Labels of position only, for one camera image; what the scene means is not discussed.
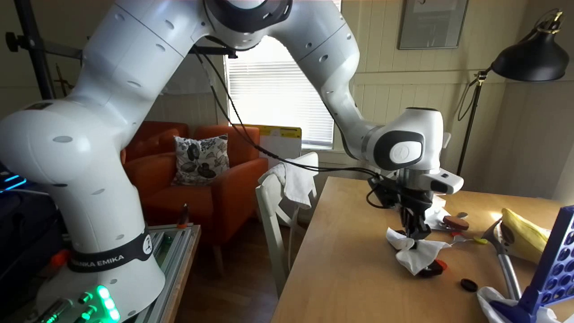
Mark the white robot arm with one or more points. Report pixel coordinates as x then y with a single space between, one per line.
89 149

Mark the crumpled white paper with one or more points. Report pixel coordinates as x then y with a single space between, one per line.
436 211

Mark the white paper towel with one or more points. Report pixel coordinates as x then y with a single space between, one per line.
418 251

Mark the patterned white cushion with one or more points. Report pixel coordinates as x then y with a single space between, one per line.
199 159

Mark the black floor lamp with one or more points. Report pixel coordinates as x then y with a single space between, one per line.
529 55

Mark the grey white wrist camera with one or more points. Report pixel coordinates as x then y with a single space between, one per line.
445 181

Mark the black tripod pole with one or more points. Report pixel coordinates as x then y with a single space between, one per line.
32 46

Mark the robot base platform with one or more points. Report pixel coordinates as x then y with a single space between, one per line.
172 256

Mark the framed wall picture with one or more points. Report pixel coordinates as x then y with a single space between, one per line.
432 23

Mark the black game disc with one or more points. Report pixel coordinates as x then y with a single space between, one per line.
468 283

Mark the red brown marker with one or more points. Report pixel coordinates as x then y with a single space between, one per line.
457 222

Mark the white cloth on chair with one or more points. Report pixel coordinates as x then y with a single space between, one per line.
297 179

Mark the yellow white box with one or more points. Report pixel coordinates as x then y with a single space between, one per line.
280 140

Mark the red game disc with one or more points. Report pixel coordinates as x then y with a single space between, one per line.
439 263

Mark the yellow banana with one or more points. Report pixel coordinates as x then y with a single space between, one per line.
525 235

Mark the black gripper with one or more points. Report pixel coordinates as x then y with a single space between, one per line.
414 197

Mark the orange armchair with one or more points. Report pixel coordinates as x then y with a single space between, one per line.
226 190

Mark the white wooden chair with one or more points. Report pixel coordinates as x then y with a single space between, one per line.
269 215

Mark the blue connect four grid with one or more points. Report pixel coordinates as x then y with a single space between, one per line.
552 269

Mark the dark equipment stack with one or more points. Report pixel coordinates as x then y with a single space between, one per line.
27 238

